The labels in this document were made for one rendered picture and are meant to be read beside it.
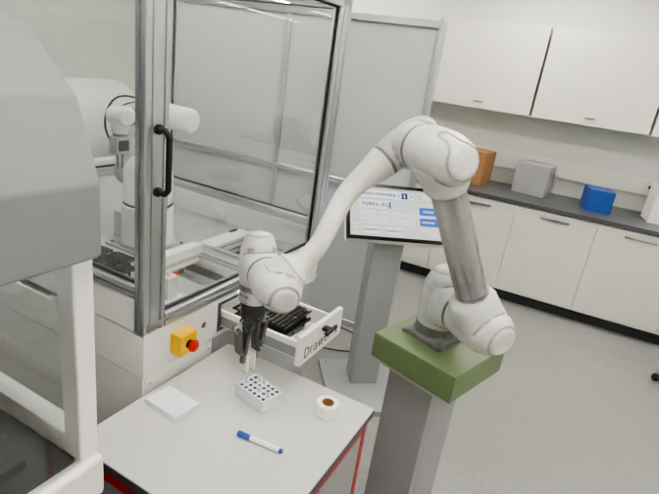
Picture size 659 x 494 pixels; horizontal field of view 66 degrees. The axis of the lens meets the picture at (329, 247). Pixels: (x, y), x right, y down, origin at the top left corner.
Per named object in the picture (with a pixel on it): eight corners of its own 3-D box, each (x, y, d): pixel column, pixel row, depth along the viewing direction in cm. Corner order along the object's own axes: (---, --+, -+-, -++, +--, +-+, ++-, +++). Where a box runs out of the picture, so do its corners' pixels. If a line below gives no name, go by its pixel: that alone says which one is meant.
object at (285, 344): (333, 329, 186) (335, 315, 184) (296, 360, 164) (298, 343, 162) (246, 295, 202) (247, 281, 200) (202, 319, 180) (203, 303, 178)
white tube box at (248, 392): (281, 401, 155) (283, 391, 153) (262, 413, 148) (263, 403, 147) (254, 382, 162) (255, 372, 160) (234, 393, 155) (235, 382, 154)
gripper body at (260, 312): (256, 292, 151) (253, 320, 155) (233, 300, 145) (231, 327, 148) (273, 302, 147) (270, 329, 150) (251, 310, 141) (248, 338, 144)
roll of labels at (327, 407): (311, 416, 150) (313, 405, 149) (319, 403, 156) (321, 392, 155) (333, 423, 148) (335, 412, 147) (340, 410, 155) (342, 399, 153)
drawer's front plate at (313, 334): (339, 333, 187) (343, 307, 183) (297, 368, 162) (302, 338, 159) (335, 331, 188) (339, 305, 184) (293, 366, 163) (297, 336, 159)
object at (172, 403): (199, 407, 147) (199, 403, 146) (176, 422, 140) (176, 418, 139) (169, 389, 153) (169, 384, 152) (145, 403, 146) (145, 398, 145)
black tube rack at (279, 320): (309, 325, 185) (312, 310, 183) (282, 345, 171) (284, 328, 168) (260, 306, 195) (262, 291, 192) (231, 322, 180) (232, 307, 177)
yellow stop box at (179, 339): (198, 349, 161) (199, 329, 158) (181, 359, 155) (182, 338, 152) (185, 343, 163) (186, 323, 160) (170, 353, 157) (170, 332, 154)
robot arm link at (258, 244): (231, 275, 146) (244, 296, 135) (235, 225, 141) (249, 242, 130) (268, 274, 151) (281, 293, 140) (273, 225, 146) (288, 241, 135)
